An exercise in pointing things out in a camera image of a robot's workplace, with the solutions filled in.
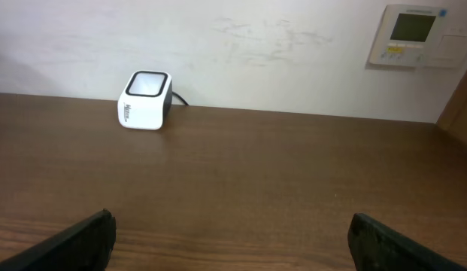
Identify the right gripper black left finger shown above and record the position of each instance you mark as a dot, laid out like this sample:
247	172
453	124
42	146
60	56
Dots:
87	245

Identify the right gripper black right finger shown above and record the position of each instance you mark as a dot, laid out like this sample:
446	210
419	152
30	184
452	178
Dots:
376	247

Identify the white barcode scanner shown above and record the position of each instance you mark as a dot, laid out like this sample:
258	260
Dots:
146	100

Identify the brown wooden side panel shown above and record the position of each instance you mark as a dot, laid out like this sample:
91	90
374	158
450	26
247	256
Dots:
453	119

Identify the beige wall control panel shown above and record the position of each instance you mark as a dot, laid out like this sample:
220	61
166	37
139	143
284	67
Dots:
414	36

